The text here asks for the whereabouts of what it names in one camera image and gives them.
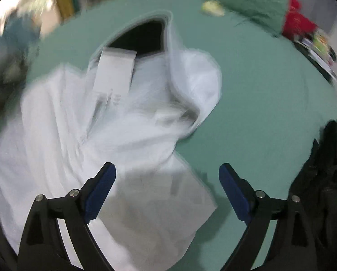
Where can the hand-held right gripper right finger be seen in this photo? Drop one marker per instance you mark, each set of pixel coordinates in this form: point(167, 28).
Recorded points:
point(236, 194)

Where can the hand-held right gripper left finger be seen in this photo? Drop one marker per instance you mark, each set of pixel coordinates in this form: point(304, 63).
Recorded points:
point(100, 194)

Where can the large white garment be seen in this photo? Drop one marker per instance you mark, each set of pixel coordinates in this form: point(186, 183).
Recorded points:
point(58, 132)

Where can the pile of black clothes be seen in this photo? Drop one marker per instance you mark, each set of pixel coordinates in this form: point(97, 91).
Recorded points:
point(326, 189)

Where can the bed with green sheet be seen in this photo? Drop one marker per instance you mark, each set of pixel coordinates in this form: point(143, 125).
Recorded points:
point(256, 104)

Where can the colourful snack bag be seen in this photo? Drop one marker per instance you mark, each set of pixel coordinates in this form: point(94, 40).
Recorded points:
point(321, 40)

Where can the red pillow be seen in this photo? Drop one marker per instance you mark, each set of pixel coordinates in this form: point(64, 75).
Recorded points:
point(298, 22)

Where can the small yellow packet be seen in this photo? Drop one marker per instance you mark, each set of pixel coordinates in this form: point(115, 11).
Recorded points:
point(212, 8)

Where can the green pillow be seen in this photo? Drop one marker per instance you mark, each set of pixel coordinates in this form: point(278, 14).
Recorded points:
point(250, 0)

